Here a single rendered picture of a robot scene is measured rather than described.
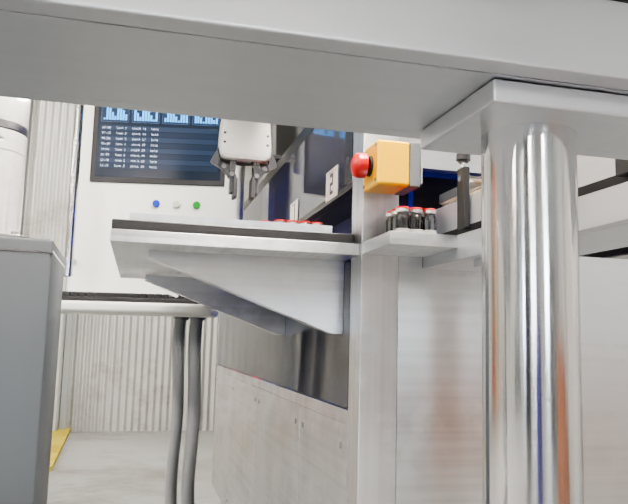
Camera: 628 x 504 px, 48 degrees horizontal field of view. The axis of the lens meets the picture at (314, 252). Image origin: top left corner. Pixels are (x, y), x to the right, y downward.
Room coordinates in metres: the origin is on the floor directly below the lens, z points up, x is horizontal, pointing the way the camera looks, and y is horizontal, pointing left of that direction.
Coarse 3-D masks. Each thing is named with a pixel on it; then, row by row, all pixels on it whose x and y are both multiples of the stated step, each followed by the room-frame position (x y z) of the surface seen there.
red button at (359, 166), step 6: (354, 156) 1.08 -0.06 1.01; (360, 156) 1.07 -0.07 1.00; (366, 156) 1.07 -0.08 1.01; (354, 162) 1.07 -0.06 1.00; (360, 162) 1.07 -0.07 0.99; (366, 162) 1.07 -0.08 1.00; (354, 168) 1.08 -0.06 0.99; (360, 168) 1.07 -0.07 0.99; (366, 168) 1.07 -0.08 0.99; (354, 174) 1.08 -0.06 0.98; (360, 174) 1.08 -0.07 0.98; (366, 174) 1.08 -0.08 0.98
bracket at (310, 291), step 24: (168, 264) 1.17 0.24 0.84; (192, 264) 1.18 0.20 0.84; (216, 264) 1.19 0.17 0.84; (240, 264) 1.20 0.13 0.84; (264, 264) 1.21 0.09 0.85; (288, 264) 1.22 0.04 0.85; (312, 264) 1.23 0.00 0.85; (336, 264) 1.24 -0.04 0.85; (240, 288) 1.20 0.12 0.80; (264, 288) 1.21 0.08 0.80; (288, 288) 1.22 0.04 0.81; (312, 288) 1.23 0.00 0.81; (336, 288) 1.24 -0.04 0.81; (288, 312) 1.22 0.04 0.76; (312, 312) 1.23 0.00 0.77; (336, 312) 1.24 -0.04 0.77
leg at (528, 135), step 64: (448, 128) 0.37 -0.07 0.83; (512, 128) 0.35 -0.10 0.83; (576, 128) 0.36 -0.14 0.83; (512, 192) 0.35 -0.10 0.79; (576, 192) 0.36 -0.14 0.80; (512, 256) 0.35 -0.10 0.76; (576, 256) 0.36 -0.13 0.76; (512, 320) 0.35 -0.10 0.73; (576, 320) 0.36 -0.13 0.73; (512, 384) 0.35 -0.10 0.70; (576, 384) 0.35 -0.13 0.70; (512, 448) 0.35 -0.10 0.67; (576, 448) 0.35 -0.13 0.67
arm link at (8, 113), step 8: (0, 96) 1.10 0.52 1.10; (0, 104) 1.10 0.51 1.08; (8, 104) 1.11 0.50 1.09; (16, 104) 1.12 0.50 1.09; (24, 104) 1.14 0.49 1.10; (0, 112) 1.10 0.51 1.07; (8, 112) 1.11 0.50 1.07; (16, 112) 1.12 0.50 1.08; (24, 112) 1.14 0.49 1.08; (0, 120) 1.10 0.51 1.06; (8, 120) 1.11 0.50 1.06; (16, 120) 1.12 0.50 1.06; (24, 120) 1.14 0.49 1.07; (8, 128) 1.11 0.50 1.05; (16, 128) 1.12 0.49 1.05; (24, 128) 1.14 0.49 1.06
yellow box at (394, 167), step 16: (384, 144) 1.06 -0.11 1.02; (400, 144) 1.07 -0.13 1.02; (416, 144) 1.07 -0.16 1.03; (384, 160) 1.06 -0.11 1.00; (400, 160) 1.07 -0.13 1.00; (416, 160) 1.07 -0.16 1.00; (368, 176) 1.09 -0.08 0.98; (384, 176) 1.06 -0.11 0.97; (400, 176) 1.07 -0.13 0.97; (416, 176) 1.07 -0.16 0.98; (368, 192) 1.12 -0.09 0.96; (384, 192) 1.12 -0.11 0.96; (400, 192) 1.12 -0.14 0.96
